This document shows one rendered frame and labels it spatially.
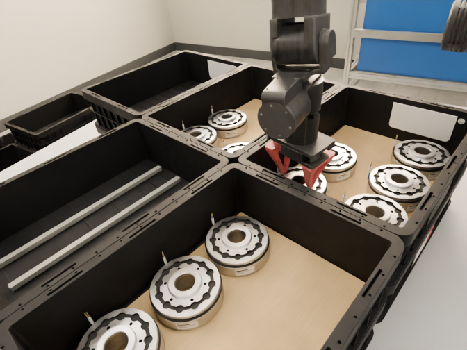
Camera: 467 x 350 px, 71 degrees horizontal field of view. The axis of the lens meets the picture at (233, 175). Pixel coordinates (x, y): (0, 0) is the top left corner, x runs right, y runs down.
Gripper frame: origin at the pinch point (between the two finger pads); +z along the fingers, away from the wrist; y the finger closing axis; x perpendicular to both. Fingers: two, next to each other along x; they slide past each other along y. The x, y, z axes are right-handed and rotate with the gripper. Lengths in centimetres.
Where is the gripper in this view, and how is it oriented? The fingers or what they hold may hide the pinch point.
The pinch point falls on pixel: (297, 176)
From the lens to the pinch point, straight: 63.2
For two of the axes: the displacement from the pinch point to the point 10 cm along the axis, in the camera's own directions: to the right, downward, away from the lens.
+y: 6.7, 4.4, -6.0
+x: 7.4, -4.6, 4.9
